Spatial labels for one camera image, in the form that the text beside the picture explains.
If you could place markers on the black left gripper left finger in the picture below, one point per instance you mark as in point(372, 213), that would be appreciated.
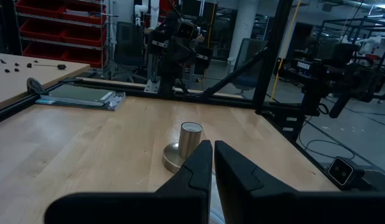
point(179, 199)

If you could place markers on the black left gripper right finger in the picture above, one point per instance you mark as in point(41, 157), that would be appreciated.
point(257, 199)

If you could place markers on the brass lamp socket base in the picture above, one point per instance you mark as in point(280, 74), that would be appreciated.
point(189, 140)

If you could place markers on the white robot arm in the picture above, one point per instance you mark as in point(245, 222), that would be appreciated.
point(153, 12)
point(368, 42)

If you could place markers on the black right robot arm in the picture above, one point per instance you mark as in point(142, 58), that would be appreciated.
point(167, 77)

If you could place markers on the black neighbouring station robot arm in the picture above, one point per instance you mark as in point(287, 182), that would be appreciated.
point(335, 71)

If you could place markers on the dark office chair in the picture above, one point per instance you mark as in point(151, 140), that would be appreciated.
point(128, 40)

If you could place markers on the white concrete column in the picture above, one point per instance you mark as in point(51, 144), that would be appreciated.
point(243, 28)

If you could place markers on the blue office chair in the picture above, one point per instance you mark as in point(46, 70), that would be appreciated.
point(248, 77)

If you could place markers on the red storage bin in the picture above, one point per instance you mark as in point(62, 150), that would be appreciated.
point(44, 51)
point(85, 57)
point(83, 37)
point(36, 6)
point(83, 17)
point(41, 29)

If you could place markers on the green notebook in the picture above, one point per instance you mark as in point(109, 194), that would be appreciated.
point(77, 93)

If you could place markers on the small black knob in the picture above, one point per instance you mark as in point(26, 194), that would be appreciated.
point(62, 66)

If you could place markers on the black allen key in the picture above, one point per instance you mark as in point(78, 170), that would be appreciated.
point(46, 65)

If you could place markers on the grey round disc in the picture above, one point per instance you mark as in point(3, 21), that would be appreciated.
point(35, 86)

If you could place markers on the light wooden office desk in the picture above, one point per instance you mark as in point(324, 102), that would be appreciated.
point(21, 77)

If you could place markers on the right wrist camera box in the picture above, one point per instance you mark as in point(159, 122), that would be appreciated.
point(186, 30)

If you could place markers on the table-level camera box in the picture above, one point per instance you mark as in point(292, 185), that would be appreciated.
point(341, 171)

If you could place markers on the black aluminium station frame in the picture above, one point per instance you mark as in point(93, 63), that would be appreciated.
point(270, 46)

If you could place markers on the black neighbouring station frame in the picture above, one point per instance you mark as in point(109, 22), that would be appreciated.
point(341, 21)

